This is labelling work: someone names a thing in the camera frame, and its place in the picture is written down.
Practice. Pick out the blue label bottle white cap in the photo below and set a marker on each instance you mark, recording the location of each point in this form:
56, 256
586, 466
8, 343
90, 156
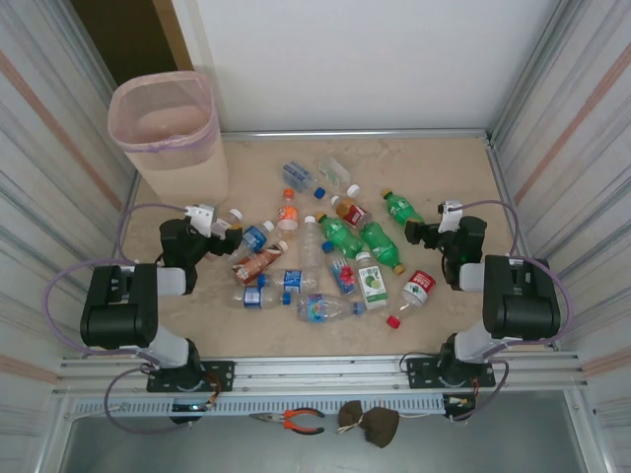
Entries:
255, 239

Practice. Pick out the small bottle white cap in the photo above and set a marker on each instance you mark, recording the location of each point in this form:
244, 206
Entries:
236, 214

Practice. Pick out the green soda bottle yellow cap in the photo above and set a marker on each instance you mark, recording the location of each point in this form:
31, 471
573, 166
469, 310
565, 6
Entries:
401, 207
382, 246
340, 237

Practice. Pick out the brown coffee drink bottle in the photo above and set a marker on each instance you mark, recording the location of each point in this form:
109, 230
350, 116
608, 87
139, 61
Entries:
256, 266

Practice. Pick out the red label bottle red cap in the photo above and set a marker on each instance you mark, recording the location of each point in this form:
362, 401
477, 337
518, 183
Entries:
418, 286

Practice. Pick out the blue-capped clear bottle blue label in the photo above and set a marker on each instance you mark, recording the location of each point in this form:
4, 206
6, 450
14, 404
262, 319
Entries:
254, 297
293, 280
296, 173

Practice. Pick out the orange soda bottle orange cap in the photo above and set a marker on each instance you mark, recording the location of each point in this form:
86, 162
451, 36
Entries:
287, 214

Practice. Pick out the red label tea bottle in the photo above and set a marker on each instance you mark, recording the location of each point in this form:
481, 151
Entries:
351, 213

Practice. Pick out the blue-capped bottle colourful label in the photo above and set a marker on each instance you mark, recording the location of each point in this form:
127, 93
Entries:
315, 308

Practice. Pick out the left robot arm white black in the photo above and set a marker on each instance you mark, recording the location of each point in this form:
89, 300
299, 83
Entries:
118, 305

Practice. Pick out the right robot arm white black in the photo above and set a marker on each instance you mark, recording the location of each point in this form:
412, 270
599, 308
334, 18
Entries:
522, 305

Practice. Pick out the beige plastic waste bin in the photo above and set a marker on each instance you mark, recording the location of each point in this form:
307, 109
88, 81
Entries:
187, 177

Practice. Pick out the pink trash bin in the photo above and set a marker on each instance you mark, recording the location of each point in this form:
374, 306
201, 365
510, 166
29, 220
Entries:
162, 88

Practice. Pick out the unlabelled clear bottle white cap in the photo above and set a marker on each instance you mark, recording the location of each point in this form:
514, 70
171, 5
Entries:
309, 246

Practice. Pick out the blue-capped bottle red flower label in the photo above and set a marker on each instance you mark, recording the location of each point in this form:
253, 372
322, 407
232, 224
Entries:
342, 273

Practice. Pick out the small electronics board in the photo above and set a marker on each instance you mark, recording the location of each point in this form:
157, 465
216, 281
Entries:
456, 401
189, 407

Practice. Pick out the brown cloth pouch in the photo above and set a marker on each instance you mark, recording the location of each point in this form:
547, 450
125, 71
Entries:
379, 426

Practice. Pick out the grey metal tray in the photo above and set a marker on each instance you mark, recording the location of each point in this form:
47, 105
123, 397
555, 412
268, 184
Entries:
197, 453

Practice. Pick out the brown wooden board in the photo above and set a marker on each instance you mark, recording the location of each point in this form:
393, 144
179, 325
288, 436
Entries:
172, 29

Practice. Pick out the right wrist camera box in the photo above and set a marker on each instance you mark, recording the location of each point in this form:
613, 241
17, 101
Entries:
449, 214

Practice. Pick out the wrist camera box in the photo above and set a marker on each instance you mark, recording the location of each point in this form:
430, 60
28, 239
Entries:
449, 214
202, 217

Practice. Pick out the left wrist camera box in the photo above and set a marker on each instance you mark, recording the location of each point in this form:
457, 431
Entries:
202, 217

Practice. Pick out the aluminium frame bar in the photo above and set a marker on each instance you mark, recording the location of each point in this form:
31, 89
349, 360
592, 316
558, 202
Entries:
370, 134

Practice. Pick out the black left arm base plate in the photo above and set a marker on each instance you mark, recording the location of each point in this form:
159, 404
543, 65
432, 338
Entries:
222, 374

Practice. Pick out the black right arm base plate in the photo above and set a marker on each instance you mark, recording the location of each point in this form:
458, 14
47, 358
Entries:
419, 372

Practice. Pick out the aluminium mounting rail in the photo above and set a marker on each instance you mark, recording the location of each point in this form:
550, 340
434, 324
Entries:
320, 369

